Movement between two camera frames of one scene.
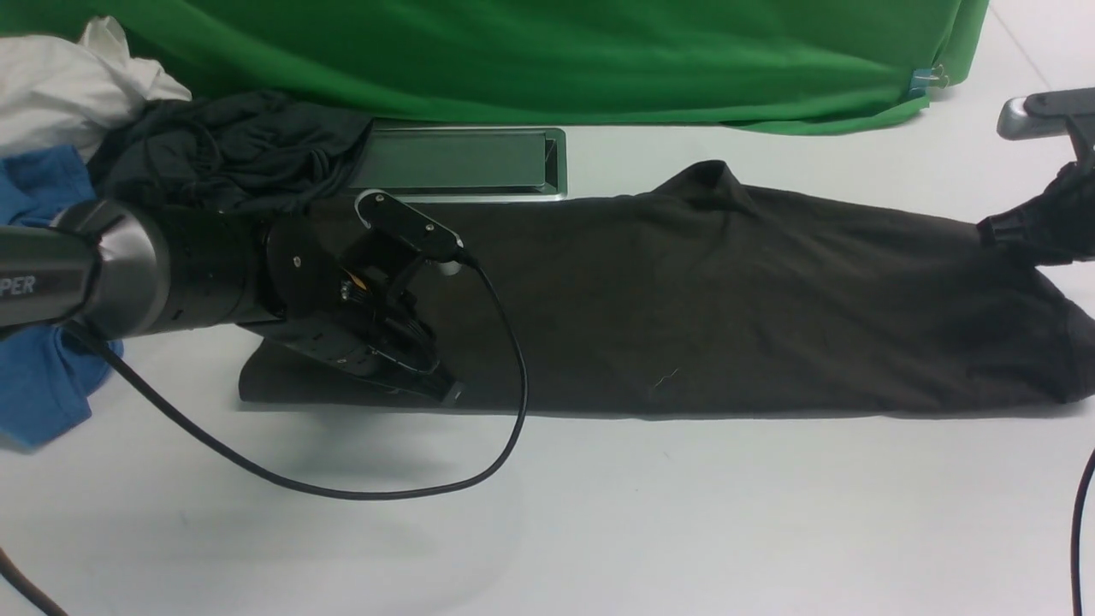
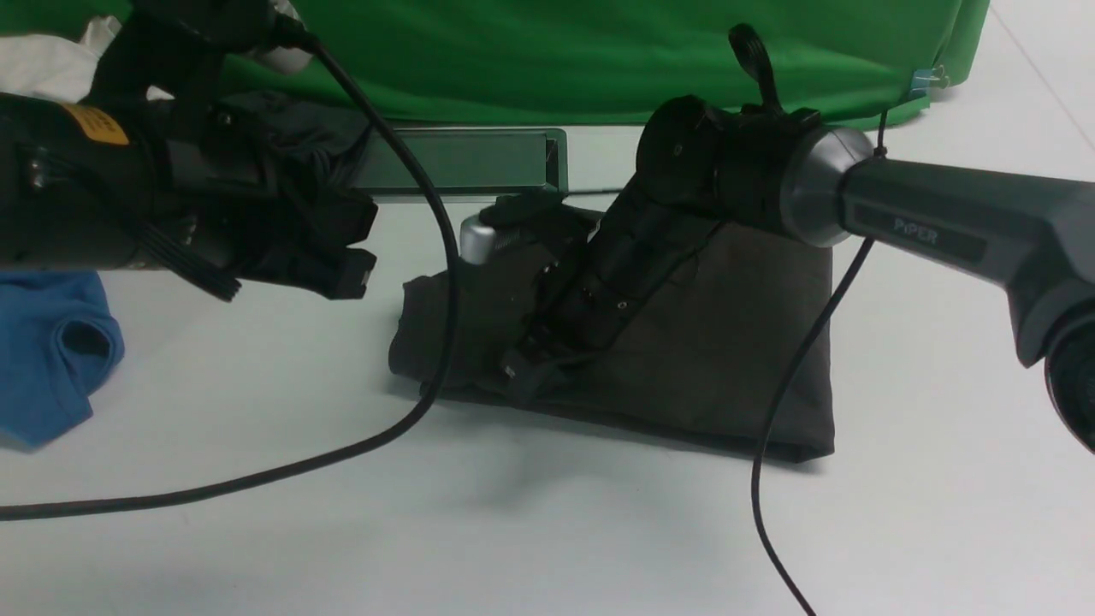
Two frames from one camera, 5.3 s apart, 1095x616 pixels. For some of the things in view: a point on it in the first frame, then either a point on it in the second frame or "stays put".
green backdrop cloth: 779,67 stays put
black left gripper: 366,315 to 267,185
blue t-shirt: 47,378 stays put
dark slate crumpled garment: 248,151 stays put
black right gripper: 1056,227 to 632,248
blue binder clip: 926,78 stays put
